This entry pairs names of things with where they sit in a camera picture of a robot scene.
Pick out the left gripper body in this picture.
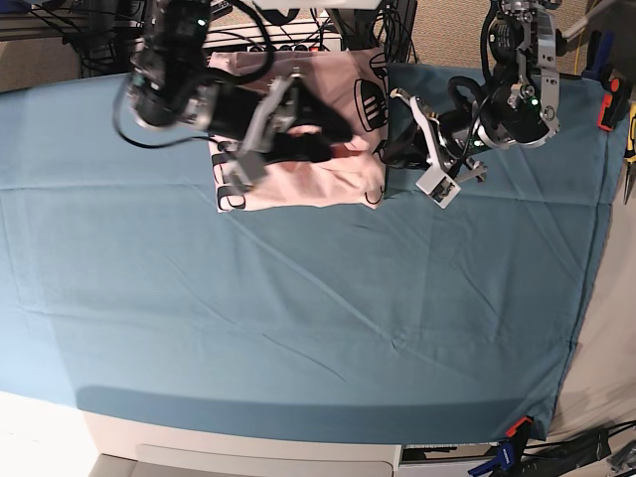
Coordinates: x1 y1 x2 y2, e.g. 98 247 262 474
389 87 487 182

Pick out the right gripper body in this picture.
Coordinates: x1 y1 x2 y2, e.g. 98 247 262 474
208 75 303 164

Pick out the pink T-shirt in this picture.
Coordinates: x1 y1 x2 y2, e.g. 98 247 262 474
210 48 389 213

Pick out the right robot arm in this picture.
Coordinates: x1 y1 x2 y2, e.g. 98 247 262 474
118 1 354 169

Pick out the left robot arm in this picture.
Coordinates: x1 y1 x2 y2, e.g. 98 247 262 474
422 1 561 182

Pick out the white power strip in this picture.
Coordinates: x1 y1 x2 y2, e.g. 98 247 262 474
204 23 343 52

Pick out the teal table cloth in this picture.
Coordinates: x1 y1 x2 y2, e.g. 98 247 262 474
1 76 629 444

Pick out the orange black clamp upper right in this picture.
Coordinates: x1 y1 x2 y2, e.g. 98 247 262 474
597 78 633 131

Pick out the orange black clamp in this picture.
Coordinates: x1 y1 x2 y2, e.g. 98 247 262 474
597 78 633 131
505 415 534 440

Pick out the black pliers right edge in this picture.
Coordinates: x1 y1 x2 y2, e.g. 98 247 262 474
623 158 636 205

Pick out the blue clamp top right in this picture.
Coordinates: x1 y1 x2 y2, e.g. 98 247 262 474
581 30 615 82

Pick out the black caster wheel leg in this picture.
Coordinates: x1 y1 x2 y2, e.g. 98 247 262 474
556 0 615 57

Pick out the orange black clamp lower right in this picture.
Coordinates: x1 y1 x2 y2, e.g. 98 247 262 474
505 415 534 440

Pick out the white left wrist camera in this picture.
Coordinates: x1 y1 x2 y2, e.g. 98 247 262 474
415 167 461 209

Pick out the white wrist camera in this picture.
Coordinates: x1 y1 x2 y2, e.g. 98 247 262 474
415 167 461 209
228 151 267 195

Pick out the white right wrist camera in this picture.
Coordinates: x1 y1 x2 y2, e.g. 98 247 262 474
228 151 267 195

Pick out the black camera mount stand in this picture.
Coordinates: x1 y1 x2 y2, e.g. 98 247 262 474
327 7 383 51

